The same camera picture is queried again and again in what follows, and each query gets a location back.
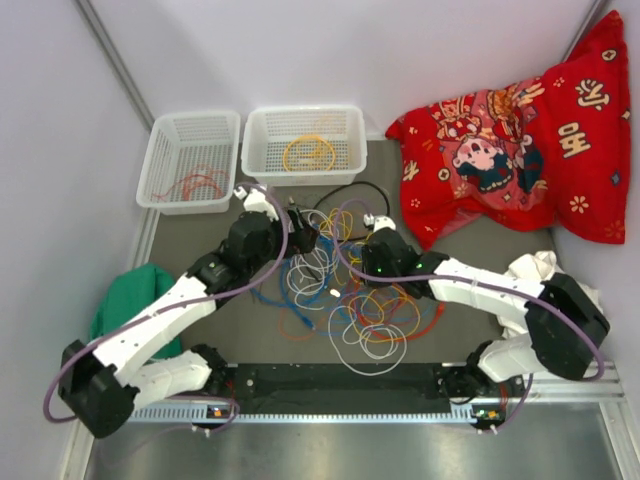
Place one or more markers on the right white plastic basket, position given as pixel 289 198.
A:
pixel 322 145

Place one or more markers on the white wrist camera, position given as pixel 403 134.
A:
pixel 375 223
pixel 256 201

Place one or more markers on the white plastic basket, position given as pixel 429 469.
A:
pixel 190 163
pixel 322 145

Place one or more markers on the green cloth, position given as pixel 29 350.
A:
pixel 127 296

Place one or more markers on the left white plastic basket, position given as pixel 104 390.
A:
pixel 190 163

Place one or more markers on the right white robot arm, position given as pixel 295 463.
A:
pixel 563 326

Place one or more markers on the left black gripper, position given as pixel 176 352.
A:
pixel 303 239

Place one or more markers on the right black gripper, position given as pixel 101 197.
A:
pixel 368 257

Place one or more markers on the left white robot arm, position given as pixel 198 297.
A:
pixel 105 381

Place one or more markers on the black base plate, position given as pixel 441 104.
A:
pixel 333 388

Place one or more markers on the red printed pillow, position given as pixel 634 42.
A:
pixel 552 149

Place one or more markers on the grey slotted cable duct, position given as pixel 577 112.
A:
pixel 218 413

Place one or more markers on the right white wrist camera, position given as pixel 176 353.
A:
pixel 375 223

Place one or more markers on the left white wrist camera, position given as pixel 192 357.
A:
pixel 256 201

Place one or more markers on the white cloth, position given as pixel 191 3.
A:
pixel 538 267

